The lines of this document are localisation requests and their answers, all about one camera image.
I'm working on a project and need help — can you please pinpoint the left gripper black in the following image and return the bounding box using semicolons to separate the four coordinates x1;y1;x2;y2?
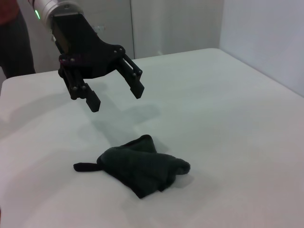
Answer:
51;13;145;113

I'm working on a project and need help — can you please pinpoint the dark blue rag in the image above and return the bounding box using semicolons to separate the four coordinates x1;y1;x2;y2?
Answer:
73;134;192;200

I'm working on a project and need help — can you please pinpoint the person in red shirt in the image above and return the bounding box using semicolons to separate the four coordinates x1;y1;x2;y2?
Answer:
0;0;37;80

